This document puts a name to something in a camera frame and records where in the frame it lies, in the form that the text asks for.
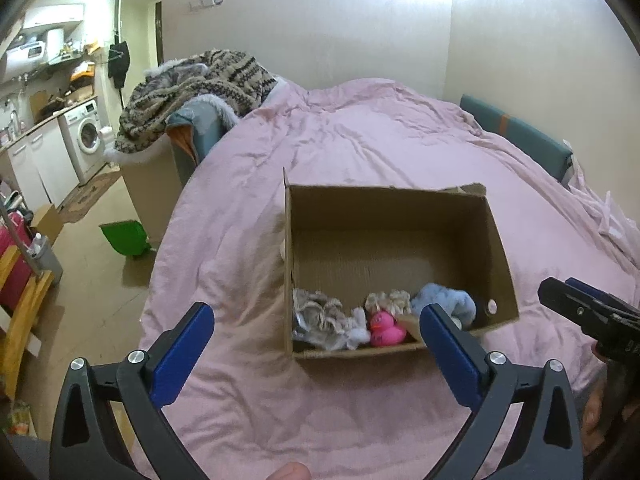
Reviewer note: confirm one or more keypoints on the grey bin with bottle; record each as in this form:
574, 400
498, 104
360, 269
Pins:
41, 251

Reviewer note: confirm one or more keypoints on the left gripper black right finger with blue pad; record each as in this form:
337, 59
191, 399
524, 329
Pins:
545, 441

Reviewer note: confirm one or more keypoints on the small cardboard box on floor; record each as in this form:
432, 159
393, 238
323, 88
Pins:
47, 222

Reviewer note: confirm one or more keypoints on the wooden chair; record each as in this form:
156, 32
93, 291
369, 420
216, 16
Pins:
15, 337

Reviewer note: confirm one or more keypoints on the black hanging garment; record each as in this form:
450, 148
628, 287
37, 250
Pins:
118, 62

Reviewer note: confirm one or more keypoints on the green dustpan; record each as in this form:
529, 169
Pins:
128, 237

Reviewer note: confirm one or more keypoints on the open cardboard box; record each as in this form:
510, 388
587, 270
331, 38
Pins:
348, 241

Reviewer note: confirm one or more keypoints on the person's right hand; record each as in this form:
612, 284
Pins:
590, 433

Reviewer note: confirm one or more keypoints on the patterned floor mat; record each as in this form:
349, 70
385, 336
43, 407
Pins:
82, 199

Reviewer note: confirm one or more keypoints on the teal headboard cushion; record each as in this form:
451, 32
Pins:
550, 154

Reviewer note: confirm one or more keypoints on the pink bed cover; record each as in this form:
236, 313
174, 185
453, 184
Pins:
249, 407

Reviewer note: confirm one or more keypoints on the striped knitted blanket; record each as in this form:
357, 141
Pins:
233, 82

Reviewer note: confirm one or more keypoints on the cream lace scrunchie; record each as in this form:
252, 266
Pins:
396, 302

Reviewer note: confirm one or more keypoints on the teal orange pillow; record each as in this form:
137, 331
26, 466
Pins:
199, 124

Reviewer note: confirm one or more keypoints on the white washing machine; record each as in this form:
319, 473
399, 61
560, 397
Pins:
81, 129

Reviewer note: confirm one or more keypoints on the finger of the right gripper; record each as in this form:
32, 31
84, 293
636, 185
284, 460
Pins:
604, 297

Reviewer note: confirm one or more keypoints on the light blue fluffy cloth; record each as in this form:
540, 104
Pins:
458, 304

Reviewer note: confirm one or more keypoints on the clear plastic bag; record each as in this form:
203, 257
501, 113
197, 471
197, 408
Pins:
331, 331

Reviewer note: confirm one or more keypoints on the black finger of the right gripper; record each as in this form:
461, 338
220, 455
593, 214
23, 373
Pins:
598, 321

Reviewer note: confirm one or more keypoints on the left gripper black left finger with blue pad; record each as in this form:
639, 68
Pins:
86, 442

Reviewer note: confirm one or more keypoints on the pink rubber duck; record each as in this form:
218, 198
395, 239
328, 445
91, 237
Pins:
385, 331

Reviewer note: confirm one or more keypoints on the white kitchen cabinets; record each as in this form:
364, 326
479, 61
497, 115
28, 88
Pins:
39, 167

